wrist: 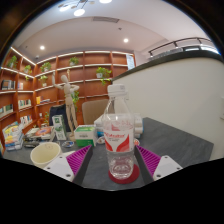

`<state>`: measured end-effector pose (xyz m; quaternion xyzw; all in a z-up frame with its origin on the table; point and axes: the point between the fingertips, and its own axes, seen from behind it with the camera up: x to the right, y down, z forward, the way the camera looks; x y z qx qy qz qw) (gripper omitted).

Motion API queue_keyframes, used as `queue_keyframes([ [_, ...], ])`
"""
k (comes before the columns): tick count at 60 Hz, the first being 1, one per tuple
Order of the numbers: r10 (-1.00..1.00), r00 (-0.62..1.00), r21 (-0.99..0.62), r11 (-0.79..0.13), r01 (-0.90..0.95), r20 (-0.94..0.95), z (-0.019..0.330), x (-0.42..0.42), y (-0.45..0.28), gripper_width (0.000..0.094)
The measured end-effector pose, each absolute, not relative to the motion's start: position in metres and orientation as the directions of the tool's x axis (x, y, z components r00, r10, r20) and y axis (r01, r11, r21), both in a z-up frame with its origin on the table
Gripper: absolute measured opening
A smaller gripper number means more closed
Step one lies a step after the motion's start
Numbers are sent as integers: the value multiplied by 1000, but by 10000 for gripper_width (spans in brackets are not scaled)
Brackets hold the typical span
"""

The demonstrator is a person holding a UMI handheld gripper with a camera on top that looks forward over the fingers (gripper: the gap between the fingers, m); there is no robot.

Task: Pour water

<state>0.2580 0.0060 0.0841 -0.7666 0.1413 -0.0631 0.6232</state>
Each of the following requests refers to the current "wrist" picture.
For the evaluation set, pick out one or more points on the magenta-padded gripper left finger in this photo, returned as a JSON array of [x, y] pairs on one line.
[[60, 165]]

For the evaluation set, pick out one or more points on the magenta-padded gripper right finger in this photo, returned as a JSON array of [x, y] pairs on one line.
[[165, 166]]

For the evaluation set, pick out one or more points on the clear water bottle red label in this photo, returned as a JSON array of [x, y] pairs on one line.
[[118, 140]]

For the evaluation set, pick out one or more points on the cream mug with red print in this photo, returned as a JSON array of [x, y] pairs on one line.
[[45, 155]]

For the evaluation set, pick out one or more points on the small round badge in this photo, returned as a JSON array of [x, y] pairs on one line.
[[67, 144]]

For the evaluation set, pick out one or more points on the flat round red coaster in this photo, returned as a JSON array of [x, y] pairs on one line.
[[134, 175]]

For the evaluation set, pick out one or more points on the tall green and white carton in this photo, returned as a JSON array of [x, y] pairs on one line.
[[59, 128]]

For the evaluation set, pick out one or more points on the stack of dark books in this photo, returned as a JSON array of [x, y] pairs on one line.
[[41, 132]]

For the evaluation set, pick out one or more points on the green and white box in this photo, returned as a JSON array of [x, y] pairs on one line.
[[85, 136]]

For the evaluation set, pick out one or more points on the dark blue chair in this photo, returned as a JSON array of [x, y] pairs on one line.
[[57, 111]]

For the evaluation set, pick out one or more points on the stack of colourful books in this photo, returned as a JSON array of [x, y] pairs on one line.
[[13, 136]]

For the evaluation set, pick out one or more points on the tan chair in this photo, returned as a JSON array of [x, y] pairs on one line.
[[93, 111]]

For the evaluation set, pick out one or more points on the wooden artist mannequin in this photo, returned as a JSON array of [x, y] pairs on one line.
[[68, 96]]

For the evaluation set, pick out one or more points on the wooden shelf unit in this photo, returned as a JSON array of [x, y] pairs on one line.
[[91, 86]]

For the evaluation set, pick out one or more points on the recessed ceiling light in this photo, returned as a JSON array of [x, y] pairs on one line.
[[42, 47], [125, 40]]

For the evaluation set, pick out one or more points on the ceiling air vent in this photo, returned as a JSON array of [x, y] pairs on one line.
[[105, 19]]

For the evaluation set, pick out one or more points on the ceiling lamp with round bulbs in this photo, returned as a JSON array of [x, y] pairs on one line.
[[79, 11]]

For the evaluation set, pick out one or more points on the white wall notice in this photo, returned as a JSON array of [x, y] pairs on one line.
[[130, 61]]

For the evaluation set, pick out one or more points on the black ceiling rail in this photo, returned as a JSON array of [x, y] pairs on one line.
[[180, 42]]

